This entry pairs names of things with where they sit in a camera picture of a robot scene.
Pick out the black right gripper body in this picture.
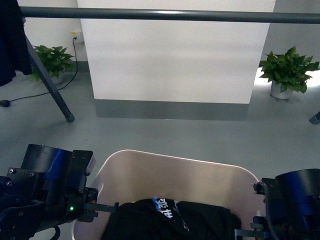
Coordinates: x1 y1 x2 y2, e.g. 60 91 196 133
250 216 269 240

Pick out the dark grey clothes rack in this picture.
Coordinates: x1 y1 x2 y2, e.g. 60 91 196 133
20 6 320 121

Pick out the potted green plant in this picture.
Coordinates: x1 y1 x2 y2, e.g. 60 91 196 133
259 47 320 100
32 45 76 85

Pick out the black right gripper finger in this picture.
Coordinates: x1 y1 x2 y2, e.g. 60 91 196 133
234 229 269 240

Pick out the black printed t-shirt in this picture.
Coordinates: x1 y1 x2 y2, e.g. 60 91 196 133
102 198 242 240

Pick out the dark hanging garment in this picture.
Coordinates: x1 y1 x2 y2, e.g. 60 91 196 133
0 0 32 86

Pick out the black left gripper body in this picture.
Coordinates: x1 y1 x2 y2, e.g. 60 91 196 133
65 187 99 223

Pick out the beige plastic laundry hamper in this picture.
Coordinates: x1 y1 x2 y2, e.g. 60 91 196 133
71 150 266 240

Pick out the black power cable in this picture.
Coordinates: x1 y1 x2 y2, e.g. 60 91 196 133
0 36 79 108

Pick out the right potted green plant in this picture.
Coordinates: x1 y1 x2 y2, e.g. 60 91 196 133
259 47 320 100

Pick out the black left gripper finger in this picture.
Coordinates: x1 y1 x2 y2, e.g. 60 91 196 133
84 202 119 214

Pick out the left potted green plant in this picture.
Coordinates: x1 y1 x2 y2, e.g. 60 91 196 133
32 45 76 85

